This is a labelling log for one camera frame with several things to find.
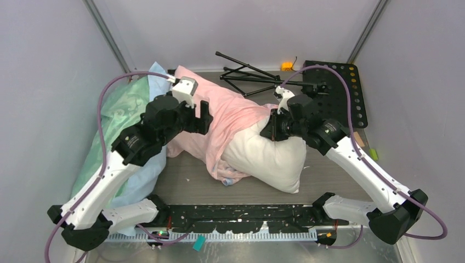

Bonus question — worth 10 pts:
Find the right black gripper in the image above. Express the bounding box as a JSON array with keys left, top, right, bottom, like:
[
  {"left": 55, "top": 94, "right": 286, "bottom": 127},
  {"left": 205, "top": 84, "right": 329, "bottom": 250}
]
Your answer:
[{"left": 261, "top": 108, "right": 305, "bottom": 142}]

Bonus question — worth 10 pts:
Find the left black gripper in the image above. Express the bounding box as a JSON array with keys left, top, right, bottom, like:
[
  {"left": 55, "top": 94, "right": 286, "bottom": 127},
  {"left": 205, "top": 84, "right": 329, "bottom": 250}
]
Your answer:
[{"left": 160, "top": 96, "right": 213, "bottom": 147}]

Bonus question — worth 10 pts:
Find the pink pillowcase with blue script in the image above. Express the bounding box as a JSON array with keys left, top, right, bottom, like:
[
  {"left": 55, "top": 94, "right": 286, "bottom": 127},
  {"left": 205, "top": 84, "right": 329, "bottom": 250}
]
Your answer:
[{"left": 166, "top": 66, "right": 277, "bottom": 186}]

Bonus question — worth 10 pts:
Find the white pillow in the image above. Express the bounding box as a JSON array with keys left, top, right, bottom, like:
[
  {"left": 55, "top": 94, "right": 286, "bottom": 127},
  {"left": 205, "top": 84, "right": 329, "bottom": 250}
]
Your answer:
[{"left": 222, "top": 117, "right": 307, "bottom": 194}]

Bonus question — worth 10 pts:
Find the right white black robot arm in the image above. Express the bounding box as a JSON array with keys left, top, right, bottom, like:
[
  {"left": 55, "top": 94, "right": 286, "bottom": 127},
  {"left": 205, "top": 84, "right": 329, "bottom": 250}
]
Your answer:
[{"left": 260, "top": 92, "right": 428, "bottom": 244}]

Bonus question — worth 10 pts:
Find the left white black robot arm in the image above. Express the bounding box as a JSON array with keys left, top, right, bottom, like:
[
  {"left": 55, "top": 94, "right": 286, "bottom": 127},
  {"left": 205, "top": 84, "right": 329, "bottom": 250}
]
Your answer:
[{"left": 47, "top": 94, "right": 213, "bottom": 251}]

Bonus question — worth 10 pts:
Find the light blue pillow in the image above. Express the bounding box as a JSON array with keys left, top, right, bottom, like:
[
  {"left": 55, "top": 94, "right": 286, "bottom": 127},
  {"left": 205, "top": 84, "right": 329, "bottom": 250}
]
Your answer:
[{"left": 109, "top": 61, "right": 175, "bottom": 237}]

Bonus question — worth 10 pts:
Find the green patterned pillow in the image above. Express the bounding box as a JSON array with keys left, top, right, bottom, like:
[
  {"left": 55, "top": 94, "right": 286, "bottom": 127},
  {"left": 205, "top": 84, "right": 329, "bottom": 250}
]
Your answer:
[{"left": 71, "top": 78, "right": 141, "bottom": 202}]

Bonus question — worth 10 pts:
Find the black folding stand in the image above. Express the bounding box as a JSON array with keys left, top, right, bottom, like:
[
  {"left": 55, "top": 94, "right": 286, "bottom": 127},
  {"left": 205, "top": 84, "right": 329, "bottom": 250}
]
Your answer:
[{"left": 215, "top": 51, "right": 329, "bottom": 98}]

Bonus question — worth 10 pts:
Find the black perforated metal plate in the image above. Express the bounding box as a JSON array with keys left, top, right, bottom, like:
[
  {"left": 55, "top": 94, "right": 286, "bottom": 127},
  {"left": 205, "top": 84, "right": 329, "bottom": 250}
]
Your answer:
[{"left": 301, "top": 60, "right": 368, "bottom": 129}]

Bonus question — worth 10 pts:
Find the yellow small block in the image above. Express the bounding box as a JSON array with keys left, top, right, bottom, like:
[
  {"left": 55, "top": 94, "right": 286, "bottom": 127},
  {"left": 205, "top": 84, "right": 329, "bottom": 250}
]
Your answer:
[{"left": 280, "top": 56, "right": 297, "bottom": 71}]

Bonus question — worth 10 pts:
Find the wooden small block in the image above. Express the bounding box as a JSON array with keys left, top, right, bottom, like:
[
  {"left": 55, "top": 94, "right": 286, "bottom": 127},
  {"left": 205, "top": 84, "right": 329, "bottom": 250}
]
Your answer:
[{"left": 353, "top": 131, "right": 365, "bottom": 147}]

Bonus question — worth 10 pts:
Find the green small block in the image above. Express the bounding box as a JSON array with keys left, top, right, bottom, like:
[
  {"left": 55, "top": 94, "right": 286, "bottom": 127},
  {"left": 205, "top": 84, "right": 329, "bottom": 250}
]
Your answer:
[{"left": 369, "top": 148, "right": 379, "bottom": 161}]

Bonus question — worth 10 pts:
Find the teal tape piece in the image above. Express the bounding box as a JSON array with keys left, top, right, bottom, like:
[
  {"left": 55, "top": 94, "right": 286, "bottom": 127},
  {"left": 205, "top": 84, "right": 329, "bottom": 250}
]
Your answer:
[{"left": 192, "top": 235, "right": 206, "bottom": 252}]

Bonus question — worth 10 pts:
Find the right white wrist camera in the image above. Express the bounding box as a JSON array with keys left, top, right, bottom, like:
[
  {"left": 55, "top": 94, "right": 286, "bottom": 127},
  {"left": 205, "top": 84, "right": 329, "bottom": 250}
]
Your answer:
[{"left": 274, "top": 85, "right": 295, "bottom": 115}]

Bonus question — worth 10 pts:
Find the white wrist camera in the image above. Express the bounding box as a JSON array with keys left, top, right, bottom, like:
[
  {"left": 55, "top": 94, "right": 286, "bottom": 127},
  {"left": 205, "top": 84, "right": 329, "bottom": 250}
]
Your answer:
[
  {"left": 274, "top": 85, "right": 295, "bottom": 115},
  {"left": 171, "top": 77, "right": 198, "bottom": 108}
]

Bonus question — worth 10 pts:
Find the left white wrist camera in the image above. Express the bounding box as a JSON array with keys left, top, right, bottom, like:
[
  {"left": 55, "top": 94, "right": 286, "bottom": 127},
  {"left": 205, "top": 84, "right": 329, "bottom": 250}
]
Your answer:
[{"left": 171, "top": 77, "right": 198, "bottom": 108}]

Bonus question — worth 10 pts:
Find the black paint-chipped base rail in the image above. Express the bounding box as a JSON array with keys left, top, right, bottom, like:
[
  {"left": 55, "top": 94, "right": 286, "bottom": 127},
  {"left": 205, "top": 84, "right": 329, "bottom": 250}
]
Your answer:
[{"left": 169, "top": 204, "right": 324, "bottom": 234}]

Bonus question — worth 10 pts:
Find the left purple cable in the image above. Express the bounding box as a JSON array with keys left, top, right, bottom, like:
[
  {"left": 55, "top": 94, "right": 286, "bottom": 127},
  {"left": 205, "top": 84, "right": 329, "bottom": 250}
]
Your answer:
[{"left": 44, "top": 71, "right": 177, "bottom": 263}]

